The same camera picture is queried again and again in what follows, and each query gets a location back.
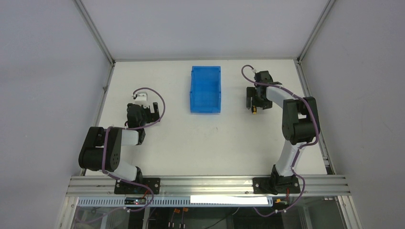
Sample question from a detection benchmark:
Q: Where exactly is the black yellow screwdriver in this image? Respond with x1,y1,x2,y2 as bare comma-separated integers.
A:
251,104,257,114

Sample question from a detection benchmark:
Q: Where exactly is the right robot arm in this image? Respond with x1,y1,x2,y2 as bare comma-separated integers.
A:
246,71,320,195

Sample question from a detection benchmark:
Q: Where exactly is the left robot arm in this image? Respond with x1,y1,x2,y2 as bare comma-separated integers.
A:
78,102,160,184

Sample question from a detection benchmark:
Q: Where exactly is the blue plastic bin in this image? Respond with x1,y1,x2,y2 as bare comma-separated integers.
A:
190,66,222,114

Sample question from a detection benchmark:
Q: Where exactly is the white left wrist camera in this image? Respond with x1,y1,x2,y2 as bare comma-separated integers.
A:
133,92,148,106

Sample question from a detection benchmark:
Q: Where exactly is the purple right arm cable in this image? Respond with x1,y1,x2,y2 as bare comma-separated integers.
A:
241,64,320,219

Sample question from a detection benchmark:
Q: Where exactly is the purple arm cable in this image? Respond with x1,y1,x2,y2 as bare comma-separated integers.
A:
241,64,320,219
74,87,166,225

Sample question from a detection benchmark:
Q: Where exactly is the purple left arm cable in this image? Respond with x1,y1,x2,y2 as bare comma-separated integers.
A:
74,87,166,225

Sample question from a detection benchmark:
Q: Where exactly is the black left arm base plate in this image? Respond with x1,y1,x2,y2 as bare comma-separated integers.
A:
114,177,161,195

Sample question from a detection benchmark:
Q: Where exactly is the left aluminium frame post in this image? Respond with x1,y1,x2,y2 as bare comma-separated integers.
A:
73,0,115,176

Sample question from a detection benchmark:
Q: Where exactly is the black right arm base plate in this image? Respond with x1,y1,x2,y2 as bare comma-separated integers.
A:
252,176,301,195

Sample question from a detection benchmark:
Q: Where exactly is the aluminium enclosure frame post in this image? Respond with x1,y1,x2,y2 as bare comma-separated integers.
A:
294,0,337,175

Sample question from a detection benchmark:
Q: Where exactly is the aluminium front rail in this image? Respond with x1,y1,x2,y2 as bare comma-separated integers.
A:
66,175,351,197

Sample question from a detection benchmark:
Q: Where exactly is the slotted cable duct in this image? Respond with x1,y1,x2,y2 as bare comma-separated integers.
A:
77,195,292,208

